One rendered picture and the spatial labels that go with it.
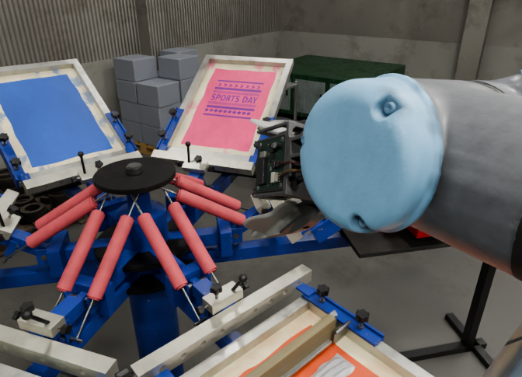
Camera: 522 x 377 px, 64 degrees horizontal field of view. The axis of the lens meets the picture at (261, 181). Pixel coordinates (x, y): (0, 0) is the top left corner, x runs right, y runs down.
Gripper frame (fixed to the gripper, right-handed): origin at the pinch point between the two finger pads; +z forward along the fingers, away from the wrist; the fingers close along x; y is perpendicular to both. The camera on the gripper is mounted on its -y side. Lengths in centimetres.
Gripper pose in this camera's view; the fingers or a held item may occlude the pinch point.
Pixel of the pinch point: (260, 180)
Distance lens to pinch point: 53.7
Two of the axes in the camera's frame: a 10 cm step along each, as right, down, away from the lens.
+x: -0.6, 9.9, -1.6
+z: -5.9, 0.9, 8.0
